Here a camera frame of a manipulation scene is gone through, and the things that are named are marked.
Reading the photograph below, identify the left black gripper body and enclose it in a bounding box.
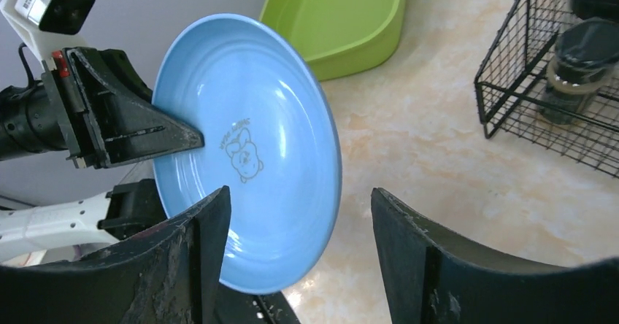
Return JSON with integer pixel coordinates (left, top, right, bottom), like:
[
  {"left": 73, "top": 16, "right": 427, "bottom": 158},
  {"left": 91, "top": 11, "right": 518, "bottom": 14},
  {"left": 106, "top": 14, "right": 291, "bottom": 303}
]
[{"left": 42, "top": 47, "right": 153, "bottom": 169}]

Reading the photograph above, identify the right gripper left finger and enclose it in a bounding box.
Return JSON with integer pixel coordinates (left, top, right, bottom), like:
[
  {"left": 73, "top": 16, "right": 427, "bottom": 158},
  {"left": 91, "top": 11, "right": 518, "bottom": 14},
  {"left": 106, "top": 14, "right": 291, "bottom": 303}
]
[{"left": 1, "top": 186, "right": 231, "bottom": 323}]

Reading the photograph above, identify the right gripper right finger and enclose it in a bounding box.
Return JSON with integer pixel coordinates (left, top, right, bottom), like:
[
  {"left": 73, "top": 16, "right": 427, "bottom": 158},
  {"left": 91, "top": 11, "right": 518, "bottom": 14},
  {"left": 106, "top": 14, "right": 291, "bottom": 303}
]
[{"left": 371, "top": 188, "right": 618, "bottom": 323}]

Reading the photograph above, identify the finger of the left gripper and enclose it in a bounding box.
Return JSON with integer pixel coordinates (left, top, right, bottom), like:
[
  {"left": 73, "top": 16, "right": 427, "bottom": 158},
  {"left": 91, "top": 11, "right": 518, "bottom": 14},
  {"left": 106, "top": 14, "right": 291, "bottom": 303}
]
[{"left": 65, "top": 47, "right": 205, "bottom": 167}]

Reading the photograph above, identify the blue plate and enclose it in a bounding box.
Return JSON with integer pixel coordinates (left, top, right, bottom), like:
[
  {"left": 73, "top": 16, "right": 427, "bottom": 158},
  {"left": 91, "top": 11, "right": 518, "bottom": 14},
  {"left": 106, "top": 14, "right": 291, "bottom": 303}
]
[{"left": 152, "top": 13, "right": 342, "bottom": 294}]

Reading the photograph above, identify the black wire basket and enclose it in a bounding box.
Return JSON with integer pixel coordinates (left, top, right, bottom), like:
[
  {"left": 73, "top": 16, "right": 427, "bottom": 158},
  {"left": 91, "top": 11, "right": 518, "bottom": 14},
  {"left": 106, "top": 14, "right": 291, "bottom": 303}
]
[{"left": 474, "top": 0, "right": 618, "bottom": 177}]

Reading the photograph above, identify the small dark spice bottle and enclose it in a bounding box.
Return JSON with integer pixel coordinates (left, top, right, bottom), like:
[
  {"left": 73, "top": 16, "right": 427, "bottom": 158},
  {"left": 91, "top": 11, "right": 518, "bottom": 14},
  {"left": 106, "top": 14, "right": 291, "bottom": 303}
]
[{"left": 538, "top": 18, "right": 618, "bottom": 126}]

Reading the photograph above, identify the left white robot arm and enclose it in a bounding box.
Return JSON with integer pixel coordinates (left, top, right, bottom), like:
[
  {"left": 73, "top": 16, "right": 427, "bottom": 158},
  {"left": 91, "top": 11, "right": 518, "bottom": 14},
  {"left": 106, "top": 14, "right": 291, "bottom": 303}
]
[{"left": 1, "top": 47, "right": 205, "bottom": 266}]

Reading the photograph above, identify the green plastic tub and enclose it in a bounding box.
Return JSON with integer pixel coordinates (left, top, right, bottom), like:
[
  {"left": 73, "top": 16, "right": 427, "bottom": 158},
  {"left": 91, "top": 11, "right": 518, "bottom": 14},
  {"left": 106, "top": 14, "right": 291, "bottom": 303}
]
[{"left": 259, "top": 0, "right": 407, "bottom": 81}]

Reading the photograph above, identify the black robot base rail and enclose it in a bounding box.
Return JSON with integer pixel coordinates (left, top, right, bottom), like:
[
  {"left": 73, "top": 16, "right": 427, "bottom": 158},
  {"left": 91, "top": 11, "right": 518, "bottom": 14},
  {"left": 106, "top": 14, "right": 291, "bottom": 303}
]
[{"left": 211, "top": 285, "right": 300, "bottom": 324}]

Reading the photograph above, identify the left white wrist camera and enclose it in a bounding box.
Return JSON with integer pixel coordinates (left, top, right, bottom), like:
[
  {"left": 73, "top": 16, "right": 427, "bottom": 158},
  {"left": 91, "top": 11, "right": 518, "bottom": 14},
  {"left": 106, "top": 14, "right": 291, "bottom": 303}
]
[{"left": 1, "top": 0, "right": 96, "bottom": 66}]

